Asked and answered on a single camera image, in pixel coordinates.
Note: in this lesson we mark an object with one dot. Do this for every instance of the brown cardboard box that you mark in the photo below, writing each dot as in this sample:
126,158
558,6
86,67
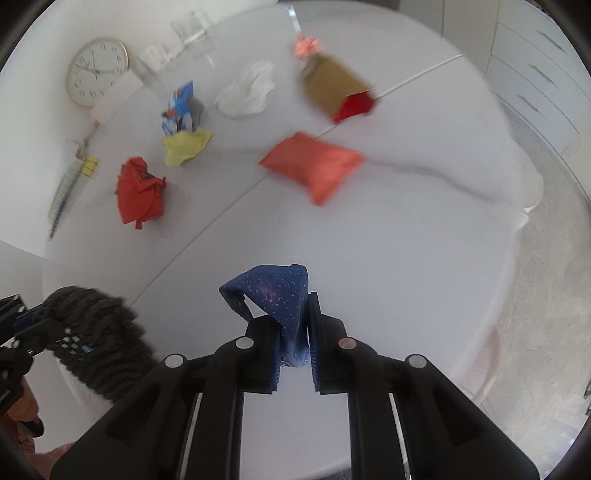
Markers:
330,81

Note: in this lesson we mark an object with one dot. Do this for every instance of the blue starry cloth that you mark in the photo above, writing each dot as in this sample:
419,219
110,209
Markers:
277,295

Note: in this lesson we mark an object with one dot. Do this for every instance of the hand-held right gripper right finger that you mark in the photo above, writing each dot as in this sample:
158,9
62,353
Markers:
324,360

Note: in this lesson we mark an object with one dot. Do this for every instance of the yellow clip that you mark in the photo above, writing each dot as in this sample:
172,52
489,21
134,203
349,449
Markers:
90,166

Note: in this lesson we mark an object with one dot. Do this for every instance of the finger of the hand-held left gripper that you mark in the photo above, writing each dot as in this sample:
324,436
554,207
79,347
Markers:
41,330

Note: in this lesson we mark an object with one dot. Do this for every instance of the blue printed wrapper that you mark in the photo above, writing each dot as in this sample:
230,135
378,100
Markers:
180,104

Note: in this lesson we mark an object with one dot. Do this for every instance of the white box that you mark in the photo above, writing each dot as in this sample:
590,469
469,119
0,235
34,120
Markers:
115,99

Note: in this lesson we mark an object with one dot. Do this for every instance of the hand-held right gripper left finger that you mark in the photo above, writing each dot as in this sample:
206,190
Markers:
258,360

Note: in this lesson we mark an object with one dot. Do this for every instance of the small pink wrapper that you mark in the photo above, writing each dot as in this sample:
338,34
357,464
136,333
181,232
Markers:
305,47

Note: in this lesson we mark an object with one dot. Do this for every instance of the red crumpled wrapper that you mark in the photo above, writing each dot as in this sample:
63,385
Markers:
136,194

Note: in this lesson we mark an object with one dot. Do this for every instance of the pink patterned cloth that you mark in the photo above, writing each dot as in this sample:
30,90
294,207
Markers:
21,406

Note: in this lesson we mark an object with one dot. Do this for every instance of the yellow cloth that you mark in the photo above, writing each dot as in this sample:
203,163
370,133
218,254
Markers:
184,147

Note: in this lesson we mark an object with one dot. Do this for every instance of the clear drinking glass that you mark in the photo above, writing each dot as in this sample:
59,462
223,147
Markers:
152,62
191,32

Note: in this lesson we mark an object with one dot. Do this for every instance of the white drawer cabinet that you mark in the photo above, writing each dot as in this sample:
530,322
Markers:
531,69

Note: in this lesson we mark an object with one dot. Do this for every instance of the round wall clock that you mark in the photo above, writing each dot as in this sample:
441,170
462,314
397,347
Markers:
97,71

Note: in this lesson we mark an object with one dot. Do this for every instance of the dark knitted cloth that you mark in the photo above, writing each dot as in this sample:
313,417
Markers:
111,350

